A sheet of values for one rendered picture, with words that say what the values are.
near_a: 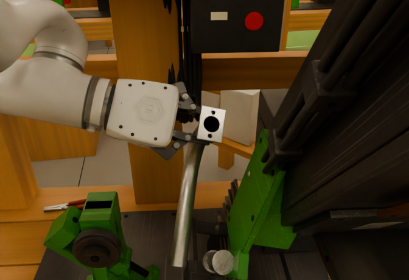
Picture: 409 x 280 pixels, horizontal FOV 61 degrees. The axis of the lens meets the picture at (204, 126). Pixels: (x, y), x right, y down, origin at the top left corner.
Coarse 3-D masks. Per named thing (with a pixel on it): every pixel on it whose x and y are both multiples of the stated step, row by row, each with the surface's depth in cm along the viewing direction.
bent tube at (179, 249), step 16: (208, 112) 55; (224, 112) 56; (208, 128) 62; (192, 144) 64; (192, 160) 65; (192, 176) 66; (192, 192) 65; (192, 208) 64; (176, 224) 63; (176, 240) 62; (176, 256) 61
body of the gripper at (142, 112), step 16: (128, 80) 54; (144, 80) 54; (112, 96) 51; (128, 96) 53; (144, 96) 53; (160, 96) 54; (176, 96) 54; (112, 112) 52; (128, 112) 52; (144, 112) 53; (160, 112) 53; (176, 112) 54; (112, 128) 51; (128, 128) 52; (144, 128) 52; (160, 128) 53; (144, 144) 53; (160, 144) 52
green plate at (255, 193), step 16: (256, 144) 59; (256, 160) 57; (256, 176) 56; (272, 176) 49; (240, 192) 62; (256, 192) 54; (272, 192) 50; (240, 208) 60; (256, 208) 53; (272, 208) 53; (240, 224) 58; (256, 224) 52; (272, 224) 54; (240, 240) 57; (256, 240) 56; (272, 240) 56; (288, 240) 56
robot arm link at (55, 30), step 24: (0, 0) 35; (24, 0) 42; (48, 0) 46; (0, 24) 35; (24, 24) 39; (48, 24) 44; (72, 24) 50; (0, 48) 36; (24, 48) 39; (48, 48) 51; (72, 48) 52; (0, 72) 39
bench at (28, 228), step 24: (48, 192) 103; (72, 192) 103; (120, 192) 103; (216, 192) 103; (0, 216) 94; (24, 216) 94; (48, 216) 94; (0, 240) 87; (24, 240) 87; (0, 264) 81; (24, 264) 81
